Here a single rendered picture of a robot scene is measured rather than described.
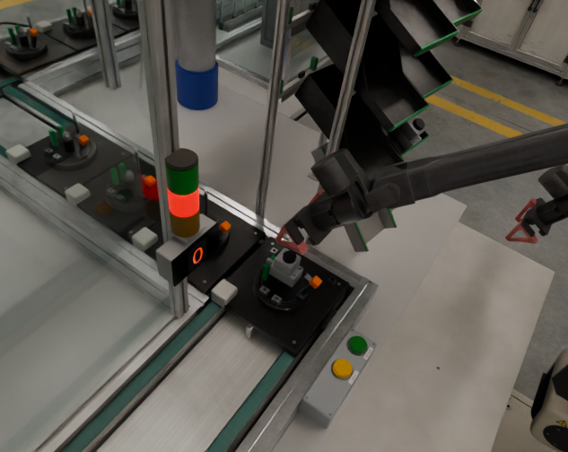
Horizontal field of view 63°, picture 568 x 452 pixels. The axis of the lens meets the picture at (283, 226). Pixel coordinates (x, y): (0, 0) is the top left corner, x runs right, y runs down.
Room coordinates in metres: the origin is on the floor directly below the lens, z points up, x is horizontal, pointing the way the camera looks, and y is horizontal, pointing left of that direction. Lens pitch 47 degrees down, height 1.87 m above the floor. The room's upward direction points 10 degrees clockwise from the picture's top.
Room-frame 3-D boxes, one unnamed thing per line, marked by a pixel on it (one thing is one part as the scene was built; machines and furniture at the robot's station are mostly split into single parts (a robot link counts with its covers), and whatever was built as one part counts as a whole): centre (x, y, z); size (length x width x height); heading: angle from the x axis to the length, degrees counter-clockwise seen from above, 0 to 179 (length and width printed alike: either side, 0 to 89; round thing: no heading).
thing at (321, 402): (0.48, -0.18, 0.93); 0.21 x 0.07 x 0.06; 153
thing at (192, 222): (0.53, 0.17, 1.28); 0.05 x 0.05 x 0.05
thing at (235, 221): (0.77, 0.20, 1.01); 0.24 x 0.24 x 0.13; 63
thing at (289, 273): (0.65, -0.01, 1.06); 0.08 x 0.04 x 0.07; 65
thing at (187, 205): (0.53, 0.17, 1.33); 0.05 x 0.05 x 0.05
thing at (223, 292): (0.61, 0.11, 0.97); 0.05 x 0.05 x 0.04; 63
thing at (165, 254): (0.53, 0.17, 1.29); 0.12 x 0.05 x 0.25; 153
